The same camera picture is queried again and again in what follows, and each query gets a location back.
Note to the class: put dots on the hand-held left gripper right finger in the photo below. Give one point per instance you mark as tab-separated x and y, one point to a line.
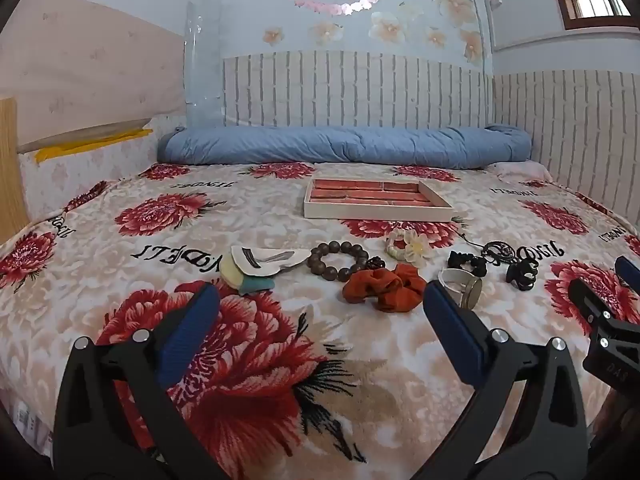
455	332

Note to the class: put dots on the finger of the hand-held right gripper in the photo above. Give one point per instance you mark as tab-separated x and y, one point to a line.
630	272
612	350

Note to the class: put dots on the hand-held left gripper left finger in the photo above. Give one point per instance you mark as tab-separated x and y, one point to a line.
187	332

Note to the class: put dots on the orange fabric scrunchie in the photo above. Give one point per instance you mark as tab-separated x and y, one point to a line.
365	286

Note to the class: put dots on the white patterned fabric hair clip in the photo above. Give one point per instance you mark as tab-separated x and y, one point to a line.
272	259

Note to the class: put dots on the cream tray with red lining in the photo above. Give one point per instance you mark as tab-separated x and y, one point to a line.
370	193

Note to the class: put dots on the red floral fleece blanket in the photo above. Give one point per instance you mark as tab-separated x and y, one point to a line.
280	320

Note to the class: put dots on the small dark flower clip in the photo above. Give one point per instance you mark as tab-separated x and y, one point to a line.
376	263

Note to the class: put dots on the yellow cloth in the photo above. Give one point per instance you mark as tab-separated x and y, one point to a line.
95	145

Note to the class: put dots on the blue rolled quilt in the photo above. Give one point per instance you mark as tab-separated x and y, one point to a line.
325	146

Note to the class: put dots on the wooden board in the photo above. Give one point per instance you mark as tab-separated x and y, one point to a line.
10	170

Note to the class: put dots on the clear plastic sheet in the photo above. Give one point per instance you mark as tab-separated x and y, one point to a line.
202	70

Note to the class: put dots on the pink patterned mattress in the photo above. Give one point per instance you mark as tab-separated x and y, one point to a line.
85	65

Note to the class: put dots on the white wall socket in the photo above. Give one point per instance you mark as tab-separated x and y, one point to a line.
495	0

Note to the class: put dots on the peach flower wall stickers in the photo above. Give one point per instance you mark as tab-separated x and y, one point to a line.
385	27

